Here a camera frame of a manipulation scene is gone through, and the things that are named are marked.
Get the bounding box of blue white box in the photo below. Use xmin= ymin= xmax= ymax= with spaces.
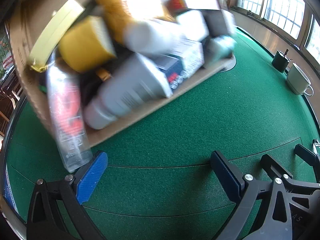
xmin=155 ymin=39 xmax=204 ymax=90

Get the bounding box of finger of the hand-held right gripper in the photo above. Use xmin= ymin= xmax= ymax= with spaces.
xmin=294 ymin=144 xmax=320 ymax=174
xmin=261 ymin=154 xmax=320 ymax=195

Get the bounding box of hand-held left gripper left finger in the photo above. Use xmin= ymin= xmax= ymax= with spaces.
xmin=26 ymin=150 xmax=108 ymax=240

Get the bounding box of white mug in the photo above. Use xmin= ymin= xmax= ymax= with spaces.
xmin=286 ymin=64 xmax=314 ymax=97

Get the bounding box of white plastic bottle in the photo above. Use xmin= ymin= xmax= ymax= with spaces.
xmin=124 ymin=19 xmax=188 ymax=55

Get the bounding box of window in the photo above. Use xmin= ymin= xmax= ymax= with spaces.
xmin=235 ymin=0 xmax=320 ymax=58

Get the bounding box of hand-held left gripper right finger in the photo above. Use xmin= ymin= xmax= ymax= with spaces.
xmin=210 ymin=150 xmax=320 ymax=240

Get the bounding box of clear red syringe package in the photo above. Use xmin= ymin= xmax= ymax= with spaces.
xmin=46 ymin=64 xmax=93 ymax=173

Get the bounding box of yellow box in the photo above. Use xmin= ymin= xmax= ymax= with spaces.
xmin=59 ymin=15 xmax=117 ymax=73

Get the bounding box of round grey table centre plate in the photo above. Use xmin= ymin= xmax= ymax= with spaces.
xmin=215 ymin=52 xmax=237 ymax=73

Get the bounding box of small white carton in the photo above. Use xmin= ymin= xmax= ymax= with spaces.
xmin=176 ymin=10 xmax=209 ymax=42

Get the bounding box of teal white tissue pack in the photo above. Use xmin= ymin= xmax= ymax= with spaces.
xmin=206 ymin=35 xmax=235 ymax=63

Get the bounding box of red white box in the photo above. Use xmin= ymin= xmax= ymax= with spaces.
xmin=165 ymin=0 xmax=190 ymax=12

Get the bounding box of large white grey tube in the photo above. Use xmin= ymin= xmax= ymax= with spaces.
xmin=84 ymin=54 xmax=174 ymax=130

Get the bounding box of gold clip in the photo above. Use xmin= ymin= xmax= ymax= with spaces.
xmin=29 ymin=64 xmax=49 ymax=72

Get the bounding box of orange packet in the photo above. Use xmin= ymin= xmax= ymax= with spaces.
xmin=96 ymin=0 xmax=173 ymax=45

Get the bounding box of brown cardboard box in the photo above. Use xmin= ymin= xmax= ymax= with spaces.
xmin=9 ymin=0 xmax=237 ymax=148

